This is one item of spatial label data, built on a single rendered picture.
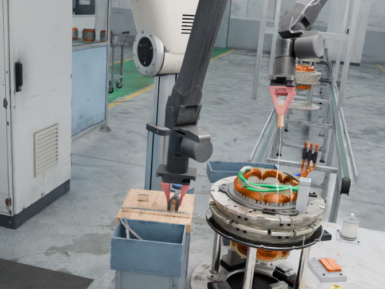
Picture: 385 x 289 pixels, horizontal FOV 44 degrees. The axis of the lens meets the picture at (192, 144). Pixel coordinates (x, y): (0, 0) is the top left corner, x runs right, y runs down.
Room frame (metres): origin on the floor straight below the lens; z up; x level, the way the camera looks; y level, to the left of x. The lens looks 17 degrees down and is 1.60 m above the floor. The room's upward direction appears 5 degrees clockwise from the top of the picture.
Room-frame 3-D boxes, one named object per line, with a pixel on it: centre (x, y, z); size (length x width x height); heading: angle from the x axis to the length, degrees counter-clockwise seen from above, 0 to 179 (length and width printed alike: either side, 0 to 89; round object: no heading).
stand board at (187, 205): (1.21, 0.08, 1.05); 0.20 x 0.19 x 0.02; 178
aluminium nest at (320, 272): (1.42, -0.47, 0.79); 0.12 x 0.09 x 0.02; 12
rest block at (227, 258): (1.37, -0.16, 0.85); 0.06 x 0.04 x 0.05; 125
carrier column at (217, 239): (1.31, -0.10, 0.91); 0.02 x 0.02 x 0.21
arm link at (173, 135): (1.18, 0.03, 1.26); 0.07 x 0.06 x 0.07; 40
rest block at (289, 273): (1.33, -0.32, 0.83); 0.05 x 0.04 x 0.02; 43
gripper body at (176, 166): (1.18, 0.03, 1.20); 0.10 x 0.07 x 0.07; 88
